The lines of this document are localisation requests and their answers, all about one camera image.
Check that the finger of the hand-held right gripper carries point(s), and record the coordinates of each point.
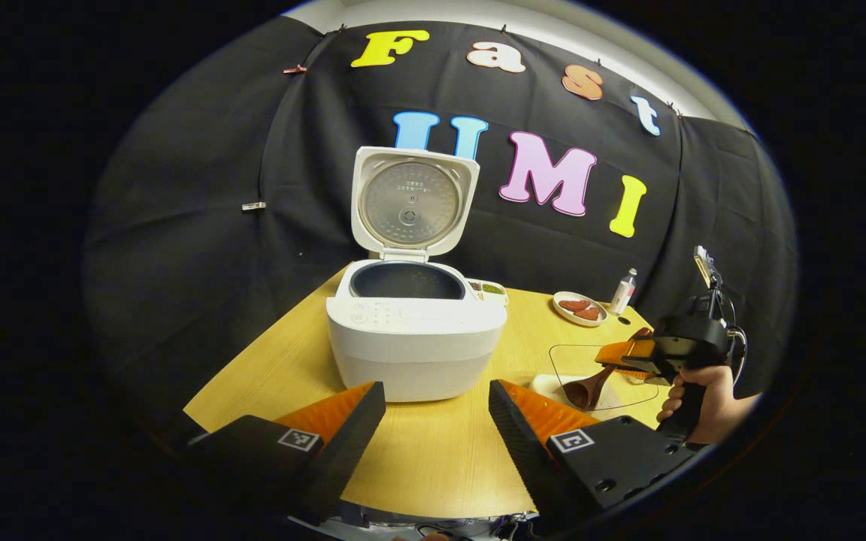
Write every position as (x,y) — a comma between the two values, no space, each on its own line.
(643,371)
(625,352)

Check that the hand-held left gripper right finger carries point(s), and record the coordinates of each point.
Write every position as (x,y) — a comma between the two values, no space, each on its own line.
(527,458)

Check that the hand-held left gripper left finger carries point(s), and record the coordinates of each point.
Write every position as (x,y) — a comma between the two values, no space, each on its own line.
(343,458)

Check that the brown wooden spoon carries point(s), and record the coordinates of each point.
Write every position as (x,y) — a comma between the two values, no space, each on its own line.
(583,394)

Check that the clear box of rice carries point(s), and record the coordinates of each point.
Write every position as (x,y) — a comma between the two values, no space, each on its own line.
(546,385)

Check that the white rice cooker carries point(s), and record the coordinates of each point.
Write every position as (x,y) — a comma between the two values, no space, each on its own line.
(418,353)

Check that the clear bottle with pink label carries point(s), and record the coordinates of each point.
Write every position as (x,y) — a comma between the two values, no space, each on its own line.
(622,293)

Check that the white round plate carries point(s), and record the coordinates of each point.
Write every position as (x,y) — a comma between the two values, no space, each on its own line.
(564,315)

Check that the white divided bean dish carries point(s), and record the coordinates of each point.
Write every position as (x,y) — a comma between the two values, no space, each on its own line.
(492,288)

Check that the black backdrop cloth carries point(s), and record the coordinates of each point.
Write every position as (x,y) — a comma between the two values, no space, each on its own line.
(177,263)

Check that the silver backdrop clip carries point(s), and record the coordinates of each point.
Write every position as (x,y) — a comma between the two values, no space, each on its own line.
(254,206)

